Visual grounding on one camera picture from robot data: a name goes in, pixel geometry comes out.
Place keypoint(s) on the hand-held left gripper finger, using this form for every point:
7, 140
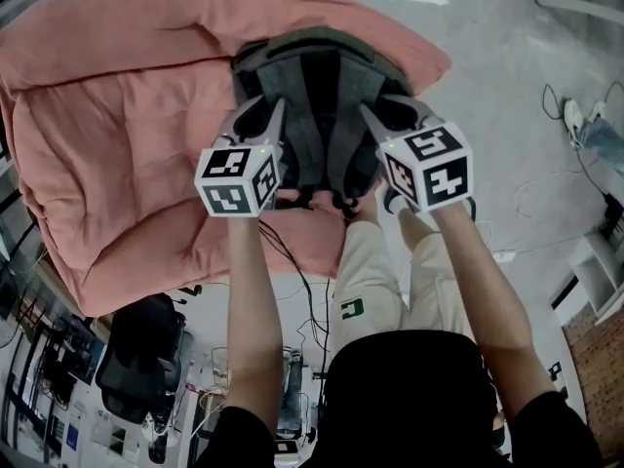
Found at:
278, 125

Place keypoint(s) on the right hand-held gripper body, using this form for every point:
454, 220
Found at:
439, 164

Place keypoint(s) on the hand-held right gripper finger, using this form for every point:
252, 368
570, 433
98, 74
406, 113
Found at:
374, 125

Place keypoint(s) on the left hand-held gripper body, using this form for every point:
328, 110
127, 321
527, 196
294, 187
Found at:
229, 183

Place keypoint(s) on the grey backpack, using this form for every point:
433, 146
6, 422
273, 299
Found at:
317, 95

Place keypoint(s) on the person's right forearm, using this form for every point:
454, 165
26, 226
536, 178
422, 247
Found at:
482, 300

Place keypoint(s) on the person's left forearm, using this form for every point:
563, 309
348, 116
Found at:
253, 310

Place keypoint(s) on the person's grey shoe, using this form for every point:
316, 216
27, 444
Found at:
396, 203

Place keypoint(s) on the white power strip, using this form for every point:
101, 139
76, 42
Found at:
503, 256

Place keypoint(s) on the pink beanbag cushion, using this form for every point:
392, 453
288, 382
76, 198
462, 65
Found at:
117, 129

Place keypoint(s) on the person's beige trousers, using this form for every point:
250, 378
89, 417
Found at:
370, 271

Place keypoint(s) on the black office chair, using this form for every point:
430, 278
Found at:
141, 354

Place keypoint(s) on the white open cabinet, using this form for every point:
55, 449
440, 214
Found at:
595, 276

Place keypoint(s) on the person's black shirt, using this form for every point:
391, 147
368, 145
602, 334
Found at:
409, 407

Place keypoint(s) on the cluttered metal shelf rack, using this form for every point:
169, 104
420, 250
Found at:
44, 373

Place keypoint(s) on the brick pattern panel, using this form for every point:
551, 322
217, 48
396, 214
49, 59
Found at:
602, 383

